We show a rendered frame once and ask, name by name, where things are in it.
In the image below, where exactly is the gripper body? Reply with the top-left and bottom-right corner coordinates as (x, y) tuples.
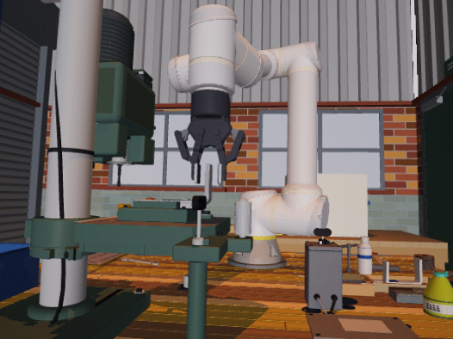
(187, 89), (233, 149)

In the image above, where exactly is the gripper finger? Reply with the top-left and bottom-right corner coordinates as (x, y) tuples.
(173, 128), (207, 184)
(211, 129), (246, 184)

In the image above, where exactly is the white lever with black knob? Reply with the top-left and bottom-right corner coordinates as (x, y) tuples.
(191, 195), (208, 246)

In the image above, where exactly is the silver drill chuck with bit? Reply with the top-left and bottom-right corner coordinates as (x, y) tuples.
(107, 157), (129, 188)

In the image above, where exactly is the green drill vice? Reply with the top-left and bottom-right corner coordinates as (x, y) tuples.
(117, 199), (214, 224)

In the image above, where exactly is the green drill table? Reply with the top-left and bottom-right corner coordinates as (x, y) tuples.
(24, 214), (232, 262)

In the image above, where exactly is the green white drill press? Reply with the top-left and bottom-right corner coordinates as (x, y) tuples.
(0, 0), (157, 339)

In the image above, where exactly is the grey framed window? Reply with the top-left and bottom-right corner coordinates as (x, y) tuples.
(109, 109), (230, 188)
(258, 108), (386, 190)

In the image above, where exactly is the silver wrench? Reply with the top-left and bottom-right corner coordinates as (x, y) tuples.
(121, 256), (159, 268)

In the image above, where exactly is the cream white panel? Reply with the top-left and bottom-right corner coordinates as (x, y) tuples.
(316, 172), (369, 238)

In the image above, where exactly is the grey control box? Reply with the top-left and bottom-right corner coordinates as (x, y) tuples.
(304, 241), (344, 312)

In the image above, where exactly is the grey metal stand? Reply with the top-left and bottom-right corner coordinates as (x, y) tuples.
(342, 243), (359, 274)

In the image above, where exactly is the grey roller shutter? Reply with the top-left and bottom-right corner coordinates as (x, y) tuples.
(0, 21), (42, 245)

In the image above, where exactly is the white bottle with blue label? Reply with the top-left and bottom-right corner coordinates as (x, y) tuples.
(357, 236), (374, 276)

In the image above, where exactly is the light wooden block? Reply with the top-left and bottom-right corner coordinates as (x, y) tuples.
(342, 280), (375, 298)

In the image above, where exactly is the low wooden bench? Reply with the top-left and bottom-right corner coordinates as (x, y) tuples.
(275, 229), (450, 270)

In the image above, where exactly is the dark green cupboard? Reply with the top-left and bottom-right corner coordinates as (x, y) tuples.
(413, 56), (453, 250)

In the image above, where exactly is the blue bin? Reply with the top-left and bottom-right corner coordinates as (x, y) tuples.
(0, 242), (40, 303)

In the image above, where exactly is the brown small box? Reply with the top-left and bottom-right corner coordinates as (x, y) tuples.
(413, 253), (437, 274)

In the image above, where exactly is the grey flat block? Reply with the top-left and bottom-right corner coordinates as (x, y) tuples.
(388, 287), (425, 305)

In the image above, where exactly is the yellow green oil bottle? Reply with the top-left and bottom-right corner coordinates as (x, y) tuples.
(422, 270), (453, 319)

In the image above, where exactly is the grey shelf bracket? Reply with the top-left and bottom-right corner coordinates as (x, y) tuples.
(203, 163), (214, 206)

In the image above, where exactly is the black switch knob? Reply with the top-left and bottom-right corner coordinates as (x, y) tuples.
(313, 227), (333, 246)

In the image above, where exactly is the black power cable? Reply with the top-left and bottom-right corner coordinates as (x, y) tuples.
(49, 68), (69, 324)

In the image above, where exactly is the green plate on post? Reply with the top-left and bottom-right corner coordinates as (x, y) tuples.
(172, 235), (254, 339)

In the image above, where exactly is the grey metal bracket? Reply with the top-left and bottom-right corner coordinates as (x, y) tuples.
(381, 256), (425, 286)

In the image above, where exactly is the brown base plate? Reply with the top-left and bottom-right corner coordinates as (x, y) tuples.
(305, 312), (420, 339)

